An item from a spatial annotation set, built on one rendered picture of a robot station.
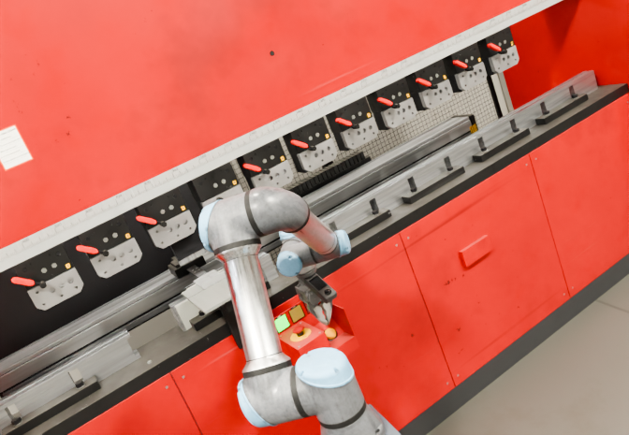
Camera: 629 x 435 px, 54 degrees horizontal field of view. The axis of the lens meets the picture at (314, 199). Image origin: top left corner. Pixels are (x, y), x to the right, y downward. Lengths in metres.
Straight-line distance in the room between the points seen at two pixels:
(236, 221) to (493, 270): 1.51
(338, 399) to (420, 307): 1.16
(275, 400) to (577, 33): 2.46
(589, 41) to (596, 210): 0.82
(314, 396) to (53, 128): 1.14
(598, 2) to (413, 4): 1.00
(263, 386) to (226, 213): 0.40
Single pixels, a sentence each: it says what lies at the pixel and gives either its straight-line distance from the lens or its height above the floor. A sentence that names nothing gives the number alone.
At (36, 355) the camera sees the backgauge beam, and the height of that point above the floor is 0.97.
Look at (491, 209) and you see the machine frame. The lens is 2.66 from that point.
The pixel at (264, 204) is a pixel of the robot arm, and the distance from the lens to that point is 1.42.
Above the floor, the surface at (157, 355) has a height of 0.88.
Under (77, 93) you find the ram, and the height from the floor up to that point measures 1.74.
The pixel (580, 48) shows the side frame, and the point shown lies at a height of 1.07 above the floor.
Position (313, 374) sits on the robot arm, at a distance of 1.37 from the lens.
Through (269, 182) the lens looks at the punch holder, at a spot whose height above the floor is 1.21.
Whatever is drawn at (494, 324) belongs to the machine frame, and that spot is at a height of 0.23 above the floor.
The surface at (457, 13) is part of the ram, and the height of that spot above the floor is 1.48.
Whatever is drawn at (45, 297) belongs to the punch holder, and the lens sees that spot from 2.07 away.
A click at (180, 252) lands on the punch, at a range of 2.16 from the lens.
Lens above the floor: 1.70
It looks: 16 degrees down
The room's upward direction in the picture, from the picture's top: 22 degrees counter-clockwise
